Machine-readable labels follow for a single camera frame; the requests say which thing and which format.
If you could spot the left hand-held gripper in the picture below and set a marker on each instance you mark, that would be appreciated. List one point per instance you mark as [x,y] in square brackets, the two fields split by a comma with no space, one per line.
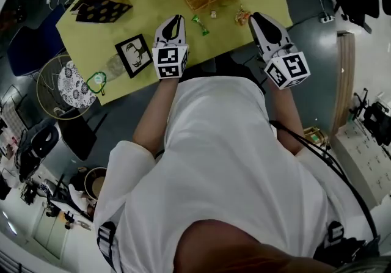
[168,61]

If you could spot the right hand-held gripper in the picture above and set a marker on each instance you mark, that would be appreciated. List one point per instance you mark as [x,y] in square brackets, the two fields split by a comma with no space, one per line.
[290,67]

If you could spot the green candy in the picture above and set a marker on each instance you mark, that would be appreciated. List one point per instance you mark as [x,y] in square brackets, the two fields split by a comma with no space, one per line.
[200,25]

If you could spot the orange snack packet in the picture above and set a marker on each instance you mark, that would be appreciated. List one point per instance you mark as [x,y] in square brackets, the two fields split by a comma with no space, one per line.
[242,17]

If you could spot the small white candy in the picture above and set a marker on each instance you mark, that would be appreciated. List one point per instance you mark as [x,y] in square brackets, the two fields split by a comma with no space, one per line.
[213,14]

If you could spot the person's left forearm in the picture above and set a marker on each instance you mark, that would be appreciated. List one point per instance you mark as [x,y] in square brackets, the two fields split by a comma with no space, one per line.
[155,113]

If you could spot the person's right forearm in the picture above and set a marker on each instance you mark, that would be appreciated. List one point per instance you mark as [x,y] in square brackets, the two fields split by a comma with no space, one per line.
[287,113]

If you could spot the yellow tablecloth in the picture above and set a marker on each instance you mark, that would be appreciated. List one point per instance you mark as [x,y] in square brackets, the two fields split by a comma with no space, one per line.
[137,21]

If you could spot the white power strip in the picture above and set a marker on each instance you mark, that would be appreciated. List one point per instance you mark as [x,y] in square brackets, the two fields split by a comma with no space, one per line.
[327,17]

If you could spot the clear plastic bottle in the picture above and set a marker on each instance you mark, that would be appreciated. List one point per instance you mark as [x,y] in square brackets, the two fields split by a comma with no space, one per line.
[114,65]

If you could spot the black gift bag gold dots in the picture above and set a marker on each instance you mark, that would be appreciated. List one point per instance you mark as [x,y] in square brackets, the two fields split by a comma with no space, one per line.
[104,10]

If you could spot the yellow pen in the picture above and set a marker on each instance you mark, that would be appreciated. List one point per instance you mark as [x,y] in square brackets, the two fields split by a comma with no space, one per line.
[102,92]

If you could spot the black office chair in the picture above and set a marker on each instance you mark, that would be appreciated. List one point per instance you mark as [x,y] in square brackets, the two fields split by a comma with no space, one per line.
[42,140]
[357,0]

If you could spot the floral round cushion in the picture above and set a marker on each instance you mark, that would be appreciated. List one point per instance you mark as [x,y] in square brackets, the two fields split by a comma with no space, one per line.
[73,88]

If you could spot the person's white shirt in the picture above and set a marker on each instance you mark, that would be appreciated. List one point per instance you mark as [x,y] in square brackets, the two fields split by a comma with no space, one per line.
[229,158]

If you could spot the blue chair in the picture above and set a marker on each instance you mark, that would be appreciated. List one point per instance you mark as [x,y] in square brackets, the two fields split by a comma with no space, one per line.
[30,45]

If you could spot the black waist pack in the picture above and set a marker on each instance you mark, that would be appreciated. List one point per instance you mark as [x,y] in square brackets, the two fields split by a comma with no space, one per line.
[345,250]

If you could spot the black deer picture frame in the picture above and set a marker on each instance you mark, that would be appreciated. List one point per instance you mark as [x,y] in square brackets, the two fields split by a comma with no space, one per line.
[134,55]

